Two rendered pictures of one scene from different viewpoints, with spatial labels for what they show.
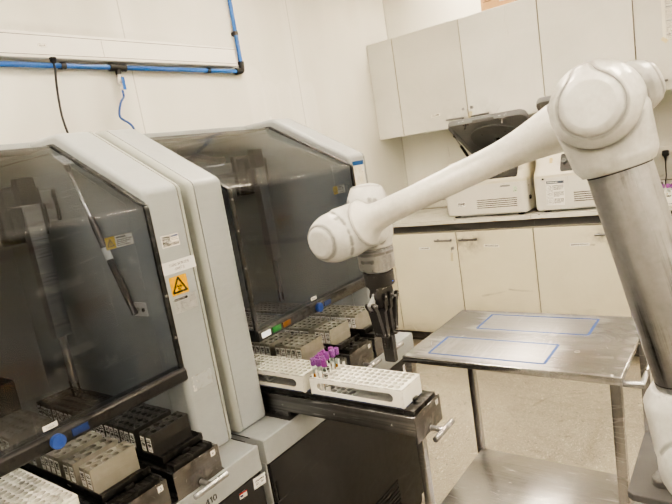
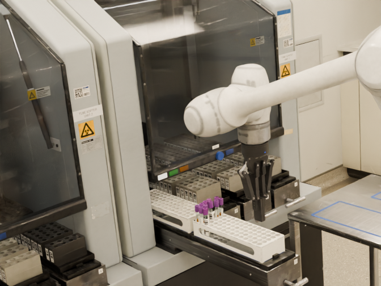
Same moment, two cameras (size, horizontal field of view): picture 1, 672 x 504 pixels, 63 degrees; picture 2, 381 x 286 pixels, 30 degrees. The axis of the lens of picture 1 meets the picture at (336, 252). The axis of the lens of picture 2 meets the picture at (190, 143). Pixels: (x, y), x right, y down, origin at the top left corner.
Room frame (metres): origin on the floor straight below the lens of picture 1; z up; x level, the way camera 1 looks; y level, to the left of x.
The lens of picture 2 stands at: (-0.53, -0.35, 1.75)
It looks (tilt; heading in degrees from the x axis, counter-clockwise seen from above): 17 degrees down; 13
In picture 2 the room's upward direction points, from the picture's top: 6 degrees counter-clockwise
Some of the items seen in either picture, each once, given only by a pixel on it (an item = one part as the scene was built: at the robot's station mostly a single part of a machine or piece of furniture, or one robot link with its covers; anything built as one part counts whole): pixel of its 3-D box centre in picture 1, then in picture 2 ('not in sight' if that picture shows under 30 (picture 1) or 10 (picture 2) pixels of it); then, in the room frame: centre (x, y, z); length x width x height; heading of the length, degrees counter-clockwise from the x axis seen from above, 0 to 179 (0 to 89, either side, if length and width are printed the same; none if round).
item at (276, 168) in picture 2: (362, 318); (268, 168); (1.93, -0.06, 0.85); 0.12 x 0.02 x 0.06; 141
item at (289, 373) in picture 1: (276, 373); (170, 211); (1.58, 0.23, 0.83); 0.30 x 0.10 x 0.06; 52
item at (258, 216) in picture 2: (389, 348); (258, 209); (1.32, -0.09, 0.95); 0.03 x 0.01 x 0.07; 52
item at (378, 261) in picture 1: (376, 259); (253, 131); (1.33, -0.09, 1.18); 0.09 x 0.09 x 0.06
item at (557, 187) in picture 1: (590, 146); not in sight; (3.41, -1.65, 1.24); 0.62 x 0.56 x 0.69; 143
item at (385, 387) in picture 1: (363, 386); (237, 236); (1.39, -0.02, 0.83); 0.30 x 0.10 x 0.06; 52
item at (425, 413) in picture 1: (326, 398); (208, 240); (1.47, 0.09, 0.78); 0.73 x 0.14 x 0.09; 52
